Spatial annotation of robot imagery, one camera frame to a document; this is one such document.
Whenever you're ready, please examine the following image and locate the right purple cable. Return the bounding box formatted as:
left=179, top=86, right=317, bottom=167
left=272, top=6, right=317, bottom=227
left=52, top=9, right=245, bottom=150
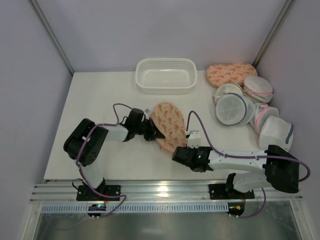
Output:
left=185, top=110, right=312, bottom=219

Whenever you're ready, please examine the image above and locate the peach floral laundry bag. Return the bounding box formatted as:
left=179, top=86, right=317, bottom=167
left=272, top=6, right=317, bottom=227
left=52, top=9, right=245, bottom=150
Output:
left=150, top=102, right=187, bottom=154

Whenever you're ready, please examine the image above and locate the slotted white cable duct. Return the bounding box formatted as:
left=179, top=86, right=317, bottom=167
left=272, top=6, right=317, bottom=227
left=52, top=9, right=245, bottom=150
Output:
left=40, top=202, right=229, bottom=214

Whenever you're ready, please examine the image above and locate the right aluminium corner post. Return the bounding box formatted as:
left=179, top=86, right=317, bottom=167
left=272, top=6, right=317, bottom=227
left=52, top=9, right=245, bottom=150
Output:
left=252, top=0, right=296, bottom=68

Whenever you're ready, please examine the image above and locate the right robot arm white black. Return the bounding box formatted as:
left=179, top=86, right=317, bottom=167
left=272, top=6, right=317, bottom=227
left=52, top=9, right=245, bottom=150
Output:
left=172, top=145, right=300, bottom=198

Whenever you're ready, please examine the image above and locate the peach floral bag at back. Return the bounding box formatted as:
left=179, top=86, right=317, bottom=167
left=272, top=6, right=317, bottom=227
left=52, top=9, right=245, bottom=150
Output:
left=205, top=63, right=258, bottom=88

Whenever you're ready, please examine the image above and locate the aluminium corner post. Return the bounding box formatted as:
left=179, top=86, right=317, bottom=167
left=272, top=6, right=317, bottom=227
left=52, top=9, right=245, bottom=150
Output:
left=252, top=0, right=296, bottom=68
left=28, top=0, right=75, bottom=76

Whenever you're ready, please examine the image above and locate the white mesh bag pink trim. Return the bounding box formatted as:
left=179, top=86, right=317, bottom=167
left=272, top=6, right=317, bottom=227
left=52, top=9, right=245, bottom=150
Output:
left=250, top=103, right=280, bottom=135

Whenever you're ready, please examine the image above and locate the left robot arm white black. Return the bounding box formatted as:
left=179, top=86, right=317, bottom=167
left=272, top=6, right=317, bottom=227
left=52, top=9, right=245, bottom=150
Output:
left=63, top=108, right=165, bottom=195

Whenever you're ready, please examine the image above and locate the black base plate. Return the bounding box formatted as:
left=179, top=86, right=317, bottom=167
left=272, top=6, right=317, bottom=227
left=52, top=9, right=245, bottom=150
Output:
left=208, top=183, right=255, bottom=200
left=76, top=184, right=121, bottom=202

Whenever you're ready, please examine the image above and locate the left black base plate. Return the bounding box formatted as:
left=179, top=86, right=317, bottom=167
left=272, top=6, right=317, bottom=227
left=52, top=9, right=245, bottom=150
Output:
left=76, top=184, right=121, bottom=202

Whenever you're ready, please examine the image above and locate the white mesh bag pink zipper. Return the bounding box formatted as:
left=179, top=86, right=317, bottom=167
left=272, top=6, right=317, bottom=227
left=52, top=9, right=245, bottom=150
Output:
left=243, top=76, right=273, bottom=104

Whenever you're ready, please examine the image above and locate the aluminium mounting rail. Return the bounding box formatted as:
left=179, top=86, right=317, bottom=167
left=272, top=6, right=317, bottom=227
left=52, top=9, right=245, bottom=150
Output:
left=29, top=178, right=303, bottom=202

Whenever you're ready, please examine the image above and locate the cream mesh bag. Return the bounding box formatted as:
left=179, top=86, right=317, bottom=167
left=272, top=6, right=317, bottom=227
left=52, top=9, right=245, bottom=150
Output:
left=213, top=83, right=243, bottom=103

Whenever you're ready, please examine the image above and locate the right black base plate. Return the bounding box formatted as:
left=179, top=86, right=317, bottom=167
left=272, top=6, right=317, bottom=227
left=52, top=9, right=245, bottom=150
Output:
left=208, top=183, right=255, bottom=200

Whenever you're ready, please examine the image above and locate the white mesh bag blue zipper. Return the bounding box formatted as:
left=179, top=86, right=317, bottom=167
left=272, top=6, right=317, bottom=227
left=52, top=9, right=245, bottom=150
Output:
left=215, top=93, right=256, bottom=126

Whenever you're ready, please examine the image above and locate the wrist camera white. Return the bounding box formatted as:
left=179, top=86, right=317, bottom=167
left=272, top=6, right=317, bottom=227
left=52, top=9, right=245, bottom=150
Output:
left=144, top=108, right=151, bottom=119
left=185, top=130, right=202, bottom=149

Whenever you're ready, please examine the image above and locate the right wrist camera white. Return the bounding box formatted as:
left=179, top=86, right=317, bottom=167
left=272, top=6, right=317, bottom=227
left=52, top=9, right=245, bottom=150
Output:
left=185, top=130, right=202, bottom=149

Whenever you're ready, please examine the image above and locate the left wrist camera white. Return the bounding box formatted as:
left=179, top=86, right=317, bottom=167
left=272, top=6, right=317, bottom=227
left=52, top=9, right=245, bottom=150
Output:
left=144, top=108, right=151, bottom=119

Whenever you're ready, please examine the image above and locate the white perforated plastic basket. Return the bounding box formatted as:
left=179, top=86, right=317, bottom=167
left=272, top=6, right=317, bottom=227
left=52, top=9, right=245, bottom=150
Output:
left=135, top=58, right=197, bottom=95

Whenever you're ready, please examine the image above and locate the left aluminium corner post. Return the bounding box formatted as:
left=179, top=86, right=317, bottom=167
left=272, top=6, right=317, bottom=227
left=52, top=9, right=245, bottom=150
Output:
left=28, top=0, right=75, bottom=76

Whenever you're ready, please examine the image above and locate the white mesh bag blue strap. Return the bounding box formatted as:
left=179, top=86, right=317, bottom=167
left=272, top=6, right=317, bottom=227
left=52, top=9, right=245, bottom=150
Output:
left=258, top=115, right=295, bottom=152

